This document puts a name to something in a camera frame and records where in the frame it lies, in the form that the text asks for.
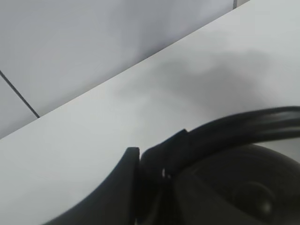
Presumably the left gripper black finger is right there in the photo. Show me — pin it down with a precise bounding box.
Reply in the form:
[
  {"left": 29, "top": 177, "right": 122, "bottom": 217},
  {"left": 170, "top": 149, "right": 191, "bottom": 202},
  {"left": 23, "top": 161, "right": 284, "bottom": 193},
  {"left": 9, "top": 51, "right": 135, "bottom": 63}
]
[{"left": 46, "top": 147, "right": 140, "bottom": 225}]

